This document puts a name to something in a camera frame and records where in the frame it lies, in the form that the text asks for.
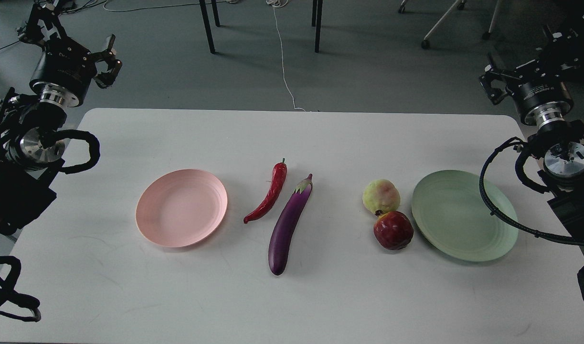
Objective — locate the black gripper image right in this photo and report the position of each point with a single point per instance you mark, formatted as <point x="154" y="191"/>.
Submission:
<point x="539" y="82"/>

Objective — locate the purple eggplant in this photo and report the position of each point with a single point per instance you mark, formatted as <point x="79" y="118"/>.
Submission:
<point x="281" y="237"/>

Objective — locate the black table leg left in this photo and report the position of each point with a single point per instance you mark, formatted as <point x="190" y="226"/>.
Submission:
<point x="207" y="22"/>

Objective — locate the green plate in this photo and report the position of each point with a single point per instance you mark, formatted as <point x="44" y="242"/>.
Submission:
<point x="449" y="211"/>

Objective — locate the black table leg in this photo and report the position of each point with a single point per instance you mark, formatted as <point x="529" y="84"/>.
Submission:
<point x="207" y="22"/>
<point x="316" y="21"/>

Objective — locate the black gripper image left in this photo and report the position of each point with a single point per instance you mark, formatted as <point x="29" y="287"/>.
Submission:
<point x="66" y="68"/>

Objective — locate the black table leg right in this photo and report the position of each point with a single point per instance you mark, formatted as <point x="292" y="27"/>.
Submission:
<point x="316" y="21"/>

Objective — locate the yellow-green guava fruit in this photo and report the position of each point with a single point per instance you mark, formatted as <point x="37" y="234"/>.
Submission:
<point x="381" y="196"/>

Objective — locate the red pomegranate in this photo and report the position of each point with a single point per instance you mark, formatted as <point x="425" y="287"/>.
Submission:
<point x="393" y="230"/>

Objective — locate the pink plate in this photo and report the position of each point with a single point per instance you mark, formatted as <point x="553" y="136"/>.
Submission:
<point x="181" y="208"/>

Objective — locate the red chili pepper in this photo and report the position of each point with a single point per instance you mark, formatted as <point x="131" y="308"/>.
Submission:
<point x="278" y="178"/>

